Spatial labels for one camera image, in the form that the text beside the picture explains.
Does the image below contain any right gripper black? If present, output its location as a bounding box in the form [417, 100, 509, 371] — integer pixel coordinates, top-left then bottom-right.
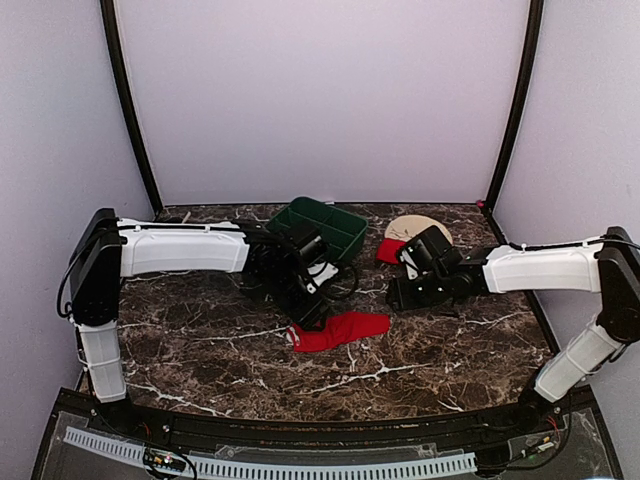
[387, 270, 450, 312]

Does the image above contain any black frame post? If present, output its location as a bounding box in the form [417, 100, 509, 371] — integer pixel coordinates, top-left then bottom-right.
[484, 0, 545, 216]
[99, 0, 164, 216]

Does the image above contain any green compartment tray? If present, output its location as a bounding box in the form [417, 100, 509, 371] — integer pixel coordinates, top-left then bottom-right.
[266, 196, 368, 264]

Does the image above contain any right black frame post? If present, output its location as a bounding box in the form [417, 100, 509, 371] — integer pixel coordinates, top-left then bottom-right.
[484, 0, 545, 216]

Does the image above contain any red sock with santa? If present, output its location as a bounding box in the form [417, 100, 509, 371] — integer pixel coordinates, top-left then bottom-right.
[287, 312, 391, 353]

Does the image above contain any black front rail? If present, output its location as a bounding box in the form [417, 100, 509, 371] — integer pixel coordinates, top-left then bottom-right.
[53, 387, 595, 451]

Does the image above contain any grey slotted cable duct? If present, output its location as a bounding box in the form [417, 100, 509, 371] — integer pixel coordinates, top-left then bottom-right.
[63, 427, 477, 479]

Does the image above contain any left black frame post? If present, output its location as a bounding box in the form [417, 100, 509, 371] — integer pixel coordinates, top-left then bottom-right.
[99, 0, 164, 216]

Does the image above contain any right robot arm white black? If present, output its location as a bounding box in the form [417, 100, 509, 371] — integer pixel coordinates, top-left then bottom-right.
[386, 227, 639, 434]

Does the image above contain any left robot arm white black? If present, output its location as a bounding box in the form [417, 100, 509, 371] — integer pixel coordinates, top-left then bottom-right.
[56, 208, 341, 436]

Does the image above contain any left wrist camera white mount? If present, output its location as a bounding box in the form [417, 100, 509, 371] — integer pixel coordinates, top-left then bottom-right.
[306, 262, 339, 294]

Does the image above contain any small circuit board left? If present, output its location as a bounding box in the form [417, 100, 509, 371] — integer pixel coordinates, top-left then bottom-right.
[143, 448, 187, 473]

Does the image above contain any beige patterned plate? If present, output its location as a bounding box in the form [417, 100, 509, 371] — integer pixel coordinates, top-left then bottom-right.
[383, 214, 453, 247]

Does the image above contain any small circuit board right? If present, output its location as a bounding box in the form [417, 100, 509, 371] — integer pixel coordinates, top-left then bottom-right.
[520, 436, 557, 459]

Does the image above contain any red sock plain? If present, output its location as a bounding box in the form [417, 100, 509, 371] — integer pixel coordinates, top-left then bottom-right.
[376, 237, 406, 265]

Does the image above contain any small circuit board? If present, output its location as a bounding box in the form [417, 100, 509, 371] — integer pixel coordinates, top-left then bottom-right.
[520, 436, 557, 459]
[143, 448, 187, 473]

